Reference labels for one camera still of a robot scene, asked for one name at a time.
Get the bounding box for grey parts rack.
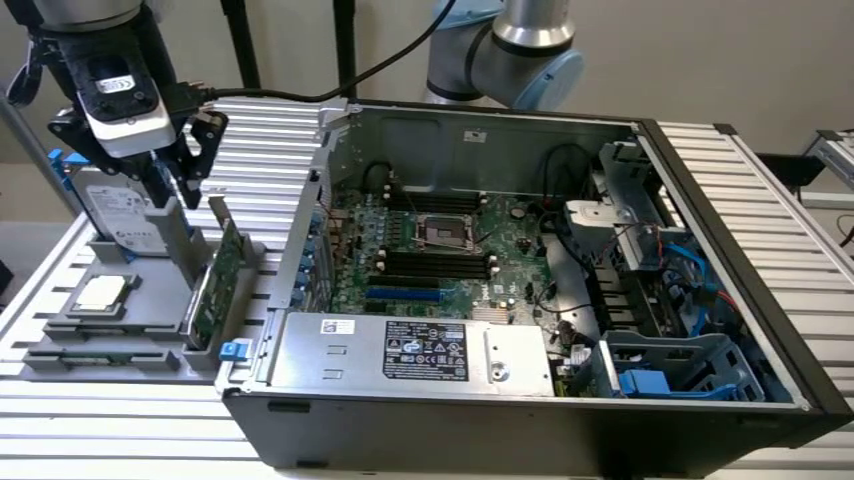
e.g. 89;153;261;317
22;194;270;374

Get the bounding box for blue disk caddy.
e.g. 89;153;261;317
616;368;674;399

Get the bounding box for silver chipset heatsink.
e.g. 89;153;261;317
474;305;530;322

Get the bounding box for metal disk bay cage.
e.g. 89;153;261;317
562;141;690;272

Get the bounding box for blue case latch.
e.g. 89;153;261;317
218;339;253;363

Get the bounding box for hard disk with blue rails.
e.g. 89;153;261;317
47;147;197;259

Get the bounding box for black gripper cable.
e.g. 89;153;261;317
163;0;462;117

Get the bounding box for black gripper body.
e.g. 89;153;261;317
30;12;182;134

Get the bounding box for blue expansion slot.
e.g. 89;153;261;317
365;286;446;304

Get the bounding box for grey plastic disk bay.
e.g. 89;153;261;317
596;328;768;402

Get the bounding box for black stand pole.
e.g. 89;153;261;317
222;0;263;89
331;0;361;100

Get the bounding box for blue and black cable loop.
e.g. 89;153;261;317
6;37;47;107

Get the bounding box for black expansion slot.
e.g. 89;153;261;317
367;275;443;290

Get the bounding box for green graphics card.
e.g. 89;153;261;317
179;194;247;352

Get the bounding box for black open PC case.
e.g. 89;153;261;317
213;97;854;477

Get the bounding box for silver CPU chip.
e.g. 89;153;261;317
74;275;141;312

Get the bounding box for aluminium side table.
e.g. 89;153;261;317
798;128;854;211

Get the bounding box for blue data wire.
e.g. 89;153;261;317
658;238;737;346

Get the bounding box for black box behind table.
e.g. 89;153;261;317
756;152;824;190

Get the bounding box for CPU socket with locking lever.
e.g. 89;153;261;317
410;213;485;252

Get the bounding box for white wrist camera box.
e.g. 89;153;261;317
77;54;177;157

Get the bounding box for black looped wire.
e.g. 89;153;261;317
362;160;397;195
542;143;597;207

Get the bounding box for silver power supply unit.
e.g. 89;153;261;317
269;312;560;399

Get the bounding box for green motherboard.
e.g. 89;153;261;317
329;191;602;351

